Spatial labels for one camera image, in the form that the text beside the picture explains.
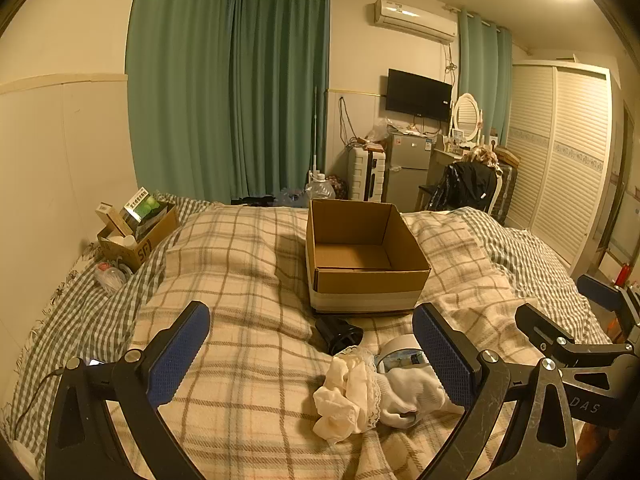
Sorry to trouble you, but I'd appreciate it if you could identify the beige slim carton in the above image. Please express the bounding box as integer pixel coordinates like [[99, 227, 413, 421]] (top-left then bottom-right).
[[96, 202, 136, 237]]

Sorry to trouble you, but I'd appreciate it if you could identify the green and white packet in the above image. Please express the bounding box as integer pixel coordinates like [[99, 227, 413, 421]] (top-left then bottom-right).
[[124, 187, 162, 224]]

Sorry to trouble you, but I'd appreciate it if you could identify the black jacket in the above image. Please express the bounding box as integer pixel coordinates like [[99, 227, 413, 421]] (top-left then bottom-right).
[[429, 160, 499, 216]]

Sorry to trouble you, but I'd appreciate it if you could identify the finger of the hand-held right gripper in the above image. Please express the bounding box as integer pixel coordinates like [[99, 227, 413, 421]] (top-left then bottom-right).
[[576, 274, 640, 333], [515, 302, 637, 397]]

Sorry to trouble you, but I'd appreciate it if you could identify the brown cardboard box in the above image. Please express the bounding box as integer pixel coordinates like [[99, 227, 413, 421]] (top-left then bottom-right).
[[305, 199, 432, 317]]

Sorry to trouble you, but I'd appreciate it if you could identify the cream lace cloth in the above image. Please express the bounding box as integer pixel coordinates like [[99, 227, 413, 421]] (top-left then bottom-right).
[[313, 352, 385, 444]]

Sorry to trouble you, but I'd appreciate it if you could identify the white oval vanity mirror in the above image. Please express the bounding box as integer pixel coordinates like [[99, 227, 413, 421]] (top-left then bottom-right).
[[450, 92, 485, 143]]

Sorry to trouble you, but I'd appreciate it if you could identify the black wall television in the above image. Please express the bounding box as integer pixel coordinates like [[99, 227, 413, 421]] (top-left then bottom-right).
[[385, 68, 453, 123]]

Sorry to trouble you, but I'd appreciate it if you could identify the white air conditioner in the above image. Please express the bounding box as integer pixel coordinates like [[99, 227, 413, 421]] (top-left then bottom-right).
[[372, 0, 459, 43]]

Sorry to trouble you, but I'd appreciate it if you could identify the black plastic cup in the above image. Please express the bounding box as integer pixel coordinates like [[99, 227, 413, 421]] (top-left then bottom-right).
[[314, 315, 365, 357]]

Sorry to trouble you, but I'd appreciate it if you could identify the large clear water jug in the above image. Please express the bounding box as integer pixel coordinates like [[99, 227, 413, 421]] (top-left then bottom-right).
[[305, 172, 337, 207]]

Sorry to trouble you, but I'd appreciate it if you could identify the small printed cardboard box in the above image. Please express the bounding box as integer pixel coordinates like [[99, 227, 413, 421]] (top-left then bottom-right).
[[97, 202, 181, 272]]

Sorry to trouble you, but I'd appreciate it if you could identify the grey small fridge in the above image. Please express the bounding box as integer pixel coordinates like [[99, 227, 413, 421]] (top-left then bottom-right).
[[385, 131, 438, 214]]

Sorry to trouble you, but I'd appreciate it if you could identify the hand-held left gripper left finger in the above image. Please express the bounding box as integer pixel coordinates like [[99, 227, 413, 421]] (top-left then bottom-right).
[[45, 301, 211, 480]]

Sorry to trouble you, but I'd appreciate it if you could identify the narrow green curtain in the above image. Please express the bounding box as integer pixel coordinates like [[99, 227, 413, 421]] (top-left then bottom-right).
[[457, 8, 514, 147]]

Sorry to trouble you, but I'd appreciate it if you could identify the clear tape roll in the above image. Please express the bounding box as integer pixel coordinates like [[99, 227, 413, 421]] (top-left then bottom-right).
[[374, 337, 427, 374]]

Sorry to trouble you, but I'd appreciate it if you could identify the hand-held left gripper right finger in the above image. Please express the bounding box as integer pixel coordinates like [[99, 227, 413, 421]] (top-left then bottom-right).
[[413, 303, 591, 480]]

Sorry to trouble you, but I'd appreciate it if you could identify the wide green curtain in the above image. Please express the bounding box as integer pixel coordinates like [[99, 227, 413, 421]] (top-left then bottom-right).
[[125, 0, 332, 205]]

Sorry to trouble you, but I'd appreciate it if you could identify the white louvred wardrobe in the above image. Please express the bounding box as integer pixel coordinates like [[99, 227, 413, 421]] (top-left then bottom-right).
[[498, 60, 614, 277]]

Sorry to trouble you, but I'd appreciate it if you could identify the black cable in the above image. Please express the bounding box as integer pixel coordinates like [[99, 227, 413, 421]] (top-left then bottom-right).
[[11, 369, 68, 442]]

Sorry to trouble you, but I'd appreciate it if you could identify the white sock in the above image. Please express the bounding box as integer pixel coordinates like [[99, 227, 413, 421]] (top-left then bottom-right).
[[379, 365, 467, 429]]

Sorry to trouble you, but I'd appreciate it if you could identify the dark checked suitcase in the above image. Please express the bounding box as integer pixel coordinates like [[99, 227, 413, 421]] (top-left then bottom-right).
[[491, 160, 520, 226]]

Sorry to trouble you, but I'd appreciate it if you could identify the crumpled clear plastic bag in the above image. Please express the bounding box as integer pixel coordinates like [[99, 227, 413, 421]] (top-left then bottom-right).
[[94, 261, 134, 294]]

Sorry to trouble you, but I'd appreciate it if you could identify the white mop pole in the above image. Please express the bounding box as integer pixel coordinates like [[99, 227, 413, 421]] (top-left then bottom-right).
[[312, 86, 322, 177]]

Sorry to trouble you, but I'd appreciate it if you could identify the white suitcase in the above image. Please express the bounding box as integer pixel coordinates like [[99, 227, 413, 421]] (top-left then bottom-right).
[[348, 146, 388, 202]]

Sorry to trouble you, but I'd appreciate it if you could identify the white chair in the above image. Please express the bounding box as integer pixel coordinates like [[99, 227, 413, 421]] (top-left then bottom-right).
[[418, 170, 504, 217]]

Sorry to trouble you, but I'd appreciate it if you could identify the green checked bedsheet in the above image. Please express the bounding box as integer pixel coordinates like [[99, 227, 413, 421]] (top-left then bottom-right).
[[0, 196, 608, 480]]

